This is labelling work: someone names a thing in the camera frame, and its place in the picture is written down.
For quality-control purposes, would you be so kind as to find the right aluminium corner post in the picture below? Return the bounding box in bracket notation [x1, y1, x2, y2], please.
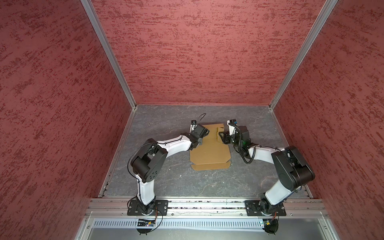
[269, 0, 338, 112]

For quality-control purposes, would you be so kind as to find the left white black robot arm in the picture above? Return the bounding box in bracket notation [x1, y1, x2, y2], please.
[130, 132, 209, 215]

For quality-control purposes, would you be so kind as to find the left small circuit board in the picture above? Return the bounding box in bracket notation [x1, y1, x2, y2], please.
[137, 219, 157, 228]

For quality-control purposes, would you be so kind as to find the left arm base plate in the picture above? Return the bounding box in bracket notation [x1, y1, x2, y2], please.
[127, 198, 169, 217]

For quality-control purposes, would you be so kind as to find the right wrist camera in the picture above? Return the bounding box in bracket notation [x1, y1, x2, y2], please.
[227, 120, 251, 144]

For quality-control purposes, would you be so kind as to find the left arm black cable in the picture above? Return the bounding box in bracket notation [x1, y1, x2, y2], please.
[126, 112, 207, 181]

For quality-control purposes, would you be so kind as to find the left aluminium corner post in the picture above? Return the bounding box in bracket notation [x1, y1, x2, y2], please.
[81, 0, 137, 111]

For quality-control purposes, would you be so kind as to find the aluminium front rail frame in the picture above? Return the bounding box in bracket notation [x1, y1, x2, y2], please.
[76, 197, 339, 240]

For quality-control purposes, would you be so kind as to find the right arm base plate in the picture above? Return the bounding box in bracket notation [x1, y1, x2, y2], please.
[244, 200, 287, 217]

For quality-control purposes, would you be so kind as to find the aluminium corner post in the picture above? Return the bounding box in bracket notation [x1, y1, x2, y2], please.
[81, 0, 137, 111]
[269, 0, 338, 112]

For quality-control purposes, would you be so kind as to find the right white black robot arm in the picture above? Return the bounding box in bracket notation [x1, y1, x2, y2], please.
[219, 129, 315, 216]

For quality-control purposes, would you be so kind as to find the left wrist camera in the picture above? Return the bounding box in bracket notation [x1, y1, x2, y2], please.
[190, 120, 210, 139]

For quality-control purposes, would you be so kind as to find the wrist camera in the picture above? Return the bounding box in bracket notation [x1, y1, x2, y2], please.
[227, 120, 251, 144]
[190, 120, 210, 139]

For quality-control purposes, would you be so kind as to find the brown cardboard box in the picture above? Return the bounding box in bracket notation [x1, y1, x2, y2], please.
[190, 124, 231, 171]

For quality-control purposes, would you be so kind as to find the small circuit board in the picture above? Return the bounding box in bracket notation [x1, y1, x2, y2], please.
[263, 219, 275, 229]
[137, 219, 157, 228]

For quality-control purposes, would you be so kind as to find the right small circuit board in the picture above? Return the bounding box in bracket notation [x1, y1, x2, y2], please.
[263, 219, 275, 229]

